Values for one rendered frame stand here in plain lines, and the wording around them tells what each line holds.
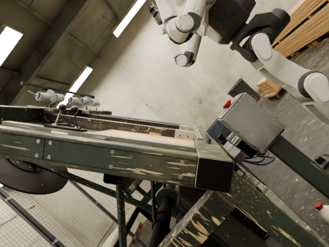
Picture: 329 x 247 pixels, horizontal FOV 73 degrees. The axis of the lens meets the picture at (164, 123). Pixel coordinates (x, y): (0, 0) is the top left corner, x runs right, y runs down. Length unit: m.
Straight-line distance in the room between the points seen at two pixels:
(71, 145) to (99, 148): 0.10
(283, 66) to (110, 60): 6.18
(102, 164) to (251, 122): 0.53
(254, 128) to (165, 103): 5.88
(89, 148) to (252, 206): 0.59
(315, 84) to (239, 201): 0.77
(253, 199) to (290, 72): 0.76
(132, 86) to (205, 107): 2.25
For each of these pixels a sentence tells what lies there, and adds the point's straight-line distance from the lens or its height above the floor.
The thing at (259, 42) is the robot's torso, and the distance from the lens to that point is 1.31.
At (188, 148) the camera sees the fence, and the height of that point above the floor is 0.92.
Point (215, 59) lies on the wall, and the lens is 6.79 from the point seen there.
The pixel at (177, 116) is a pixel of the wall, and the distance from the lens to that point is 6.55.
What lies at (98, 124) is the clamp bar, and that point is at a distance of 1.61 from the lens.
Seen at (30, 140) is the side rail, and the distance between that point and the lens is 0.95.
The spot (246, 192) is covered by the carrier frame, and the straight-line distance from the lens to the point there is 0.81.
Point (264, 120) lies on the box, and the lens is 0.78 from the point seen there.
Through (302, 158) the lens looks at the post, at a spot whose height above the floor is 0.64.
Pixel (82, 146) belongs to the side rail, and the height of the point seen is 1.24.
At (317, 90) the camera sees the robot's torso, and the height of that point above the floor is 0.61.
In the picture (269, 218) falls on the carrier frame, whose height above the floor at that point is 0.60.
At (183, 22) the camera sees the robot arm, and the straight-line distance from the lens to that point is 1.01.
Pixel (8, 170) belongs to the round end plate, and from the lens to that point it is 2.06.
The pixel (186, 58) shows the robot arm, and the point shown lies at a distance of 1.56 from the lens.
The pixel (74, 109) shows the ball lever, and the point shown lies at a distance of 1.08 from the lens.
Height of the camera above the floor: 1.01
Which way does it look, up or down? 4 degrees up
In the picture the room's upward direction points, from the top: 50 degrees counter-clockwise
